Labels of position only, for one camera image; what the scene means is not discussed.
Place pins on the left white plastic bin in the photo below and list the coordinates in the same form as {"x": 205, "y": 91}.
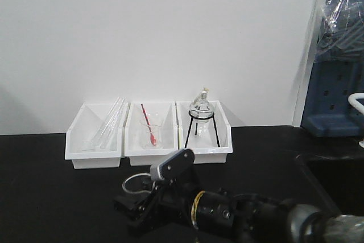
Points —
{"x": 79, "y": 147}

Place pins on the right white plastic bin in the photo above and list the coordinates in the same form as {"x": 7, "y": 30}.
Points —
{"x": 204, "y": 144}

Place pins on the small glass beaker in bin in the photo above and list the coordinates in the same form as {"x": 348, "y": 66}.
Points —
{"x": 156, "y": 127}

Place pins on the blue pegboard drying rack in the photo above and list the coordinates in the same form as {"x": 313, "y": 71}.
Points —
{"x": 327, "y": 112}

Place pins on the glass test tubes bundle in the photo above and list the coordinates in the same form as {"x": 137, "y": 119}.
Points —
{"x": 102, "y": 137}

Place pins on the black wire tripod stand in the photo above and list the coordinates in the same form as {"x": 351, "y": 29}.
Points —
{"x": 189, "y": 129}

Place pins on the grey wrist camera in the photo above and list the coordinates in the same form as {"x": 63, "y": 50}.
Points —
{"x": 172, "y": 165}

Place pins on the white plastic bin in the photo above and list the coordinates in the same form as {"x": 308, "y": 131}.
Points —
{"x": 162, "y": 111}
{"x": 204, "y": 144}
{"x": 79, "y": 147}

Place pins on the clear glass beaker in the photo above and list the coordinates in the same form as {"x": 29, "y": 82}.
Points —
{"x": 133, "y": 186}

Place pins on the white faucet pipe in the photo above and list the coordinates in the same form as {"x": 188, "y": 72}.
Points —
{"x": 354, "y": 101}

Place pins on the clear plastic bag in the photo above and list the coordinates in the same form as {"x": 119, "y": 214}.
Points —
{"x": 341, "y": 33}

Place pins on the black lab sink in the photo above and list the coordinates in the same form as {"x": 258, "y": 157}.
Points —
{"x": 337, "y": 179}

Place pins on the round glass flask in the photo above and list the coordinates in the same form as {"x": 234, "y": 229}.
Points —
{"x": 200, "y": 109}

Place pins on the middle white plastic bin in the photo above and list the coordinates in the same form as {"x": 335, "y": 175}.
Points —
{"x": 162, "y": 111}

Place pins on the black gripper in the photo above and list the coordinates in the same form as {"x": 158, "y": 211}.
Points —
{"x": 163, "y": 202}

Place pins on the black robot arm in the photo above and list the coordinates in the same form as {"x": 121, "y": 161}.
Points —
{"x": 246, "y": 217}

